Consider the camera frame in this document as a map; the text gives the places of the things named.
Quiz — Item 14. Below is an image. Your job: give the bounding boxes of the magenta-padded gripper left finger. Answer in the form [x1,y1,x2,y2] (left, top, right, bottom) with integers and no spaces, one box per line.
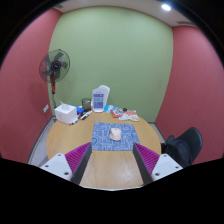
[39,142,93,185]

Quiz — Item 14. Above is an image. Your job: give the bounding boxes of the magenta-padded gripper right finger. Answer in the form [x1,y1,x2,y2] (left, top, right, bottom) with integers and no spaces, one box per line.
[132,142,184,186]

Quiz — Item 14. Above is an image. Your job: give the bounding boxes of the cream computer mouse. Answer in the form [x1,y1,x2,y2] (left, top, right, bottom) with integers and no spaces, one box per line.
[109,127,122,141]

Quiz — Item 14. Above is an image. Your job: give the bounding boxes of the blue patterned mouse pad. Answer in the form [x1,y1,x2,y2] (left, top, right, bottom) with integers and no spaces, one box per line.
[91,121,141,152]

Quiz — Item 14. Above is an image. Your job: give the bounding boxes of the black office chair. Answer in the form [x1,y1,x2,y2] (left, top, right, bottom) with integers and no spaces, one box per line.
[160,126,204,168]

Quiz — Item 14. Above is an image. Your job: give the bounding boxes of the red-capped whiteboard marker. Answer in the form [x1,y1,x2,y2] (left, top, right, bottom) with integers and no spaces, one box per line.
[69,115,83,126]

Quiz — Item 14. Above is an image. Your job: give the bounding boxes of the black white whiteboard marker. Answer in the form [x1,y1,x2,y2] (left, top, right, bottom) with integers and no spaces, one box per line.
[79,109,94,121]

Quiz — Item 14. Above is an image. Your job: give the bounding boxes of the white tissue box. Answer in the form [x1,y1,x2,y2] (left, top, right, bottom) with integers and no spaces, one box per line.
[54,101,79,125]

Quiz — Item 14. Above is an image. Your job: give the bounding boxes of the white snack packet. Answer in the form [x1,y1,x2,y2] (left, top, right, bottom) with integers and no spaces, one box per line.
[118,110,141,122]

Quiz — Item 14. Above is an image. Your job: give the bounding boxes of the red snack packet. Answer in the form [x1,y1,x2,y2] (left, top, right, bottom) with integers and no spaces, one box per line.
[110,107,124,119]

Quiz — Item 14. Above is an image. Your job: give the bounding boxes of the light blue snack packet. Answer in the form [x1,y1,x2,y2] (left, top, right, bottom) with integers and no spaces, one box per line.
[103,104,115,113]

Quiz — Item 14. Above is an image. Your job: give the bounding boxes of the blue white sign stand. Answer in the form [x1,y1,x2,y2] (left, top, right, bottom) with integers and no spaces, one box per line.
[91,87,106,113]

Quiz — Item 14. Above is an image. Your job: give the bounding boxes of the white chair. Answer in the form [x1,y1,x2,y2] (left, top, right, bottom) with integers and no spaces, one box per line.
[98,84,111,108]

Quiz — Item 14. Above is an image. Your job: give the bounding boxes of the red-pole standing fan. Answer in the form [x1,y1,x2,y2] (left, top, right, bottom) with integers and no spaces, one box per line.
[38,48,71,111]

